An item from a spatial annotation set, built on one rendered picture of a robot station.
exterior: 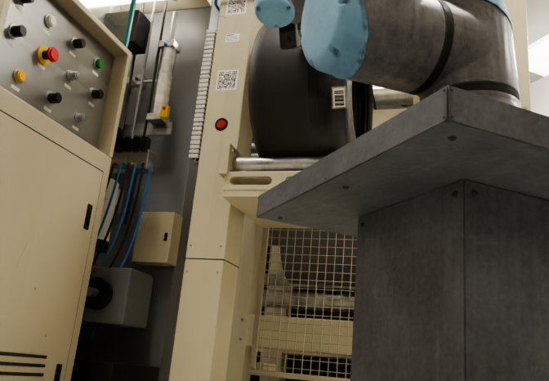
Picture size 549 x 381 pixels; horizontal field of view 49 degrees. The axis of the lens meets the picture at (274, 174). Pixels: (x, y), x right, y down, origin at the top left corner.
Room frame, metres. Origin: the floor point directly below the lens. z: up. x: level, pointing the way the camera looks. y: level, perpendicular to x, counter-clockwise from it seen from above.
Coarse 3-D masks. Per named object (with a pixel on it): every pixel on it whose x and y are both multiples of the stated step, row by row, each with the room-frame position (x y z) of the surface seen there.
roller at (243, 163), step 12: (288, 156) 1.67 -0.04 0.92; (300, 156) 1.66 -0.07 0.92; (312, 156) 1.65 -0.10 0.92; (324, 156) 1.63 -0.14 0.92; (240, 168) 1.72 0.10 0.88; (252, 168) 1.71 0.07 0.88; (264, 168) 1.69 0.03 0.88; (276, 168) 1.68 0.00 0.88; (288, 168) 1.67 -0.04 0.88; (300, 168) 1.66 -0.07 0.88
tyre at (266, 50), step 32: (256, 64) 1.58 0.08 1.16; (288, 64) 1.54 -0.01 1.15; (256, 96) 1.60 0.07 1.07; (288, 96) 1.56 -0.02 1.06; (320, 96) 1.53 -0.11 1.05; (352, 96) 2.01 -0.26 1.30; (256, 128) 1.66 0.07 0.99; (288, 128) 1.61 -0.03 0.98; (320, 128) 1.58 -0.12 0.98; (352, 128) 1.63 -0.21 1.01
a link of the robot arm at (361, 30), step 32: (320, 0) 0.76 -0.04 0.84; (352, 0) 0.71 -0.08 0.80; (384, 0) 0.72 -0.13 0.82; (416, 0) 0.75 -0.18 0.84; (320, 32) 0.77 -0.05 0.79; (352, 32) 0.73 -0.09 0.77; (384, 32) 0.74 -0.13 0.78; (416, 32) 0.75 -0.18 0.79; (320, 64) 0.79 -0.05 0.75; (352, 64) 0.77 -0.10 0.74; (384, 64) 0.77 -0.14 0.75; (416, 64) 0.78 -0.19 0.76
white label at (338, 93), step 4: (332, 88) 1.52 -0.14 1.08; (336, 88) 1.52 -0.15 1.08; (340, 88) 1.52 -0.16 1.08; (344, 88) 1.52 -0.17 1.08; (332, 92) 1.53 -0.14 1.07; (336, 92) 1.53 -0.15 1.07; (340, 92) 1.53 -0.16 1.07; (344, 92) 1.53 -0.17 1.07; (332, 96) 1.53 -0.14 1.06; (336, 96) 1.53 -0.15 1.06; (340, 96) 1.53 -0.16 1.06; (344, 96) 1.53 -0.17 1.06; (332, 100) 1.54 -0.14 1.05; (336, 100) 1.53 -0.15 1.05; (340, 100) 1.54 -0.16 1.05; (344, 100) 1.54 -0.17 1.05; (336, 104) 1.54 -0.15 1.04; (340, 104) 1.54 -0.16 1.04; (344, 104) 1.54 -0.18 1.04; (336, 108) 1.54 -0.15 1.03; (340, 108) 1.55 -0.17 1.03
